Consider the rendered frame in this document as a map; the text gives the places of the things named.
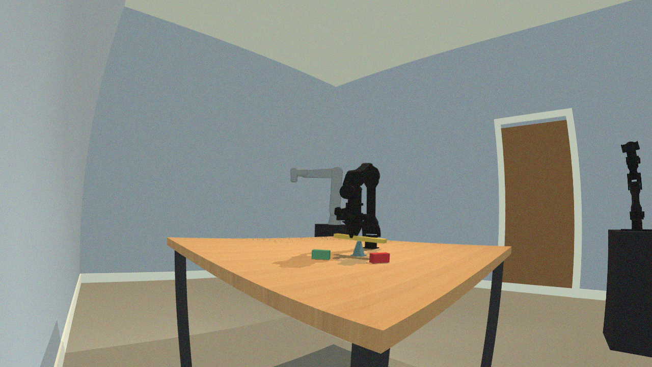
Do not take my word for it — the teal triangular wedge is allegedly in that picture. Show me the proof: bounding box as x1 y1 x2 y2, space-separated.
351 241 366 257

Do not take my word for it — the yellow bar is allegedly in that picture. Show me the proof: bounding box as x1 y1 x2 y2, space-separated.
334 233 387 244

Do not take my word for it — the red rectangular block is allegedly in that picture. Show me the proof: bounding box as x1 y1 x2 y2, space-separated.
369 252 390 263

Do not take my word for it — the green rectangular block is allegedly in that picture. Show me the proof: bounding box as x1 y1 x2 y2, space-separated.
312 249 331 260

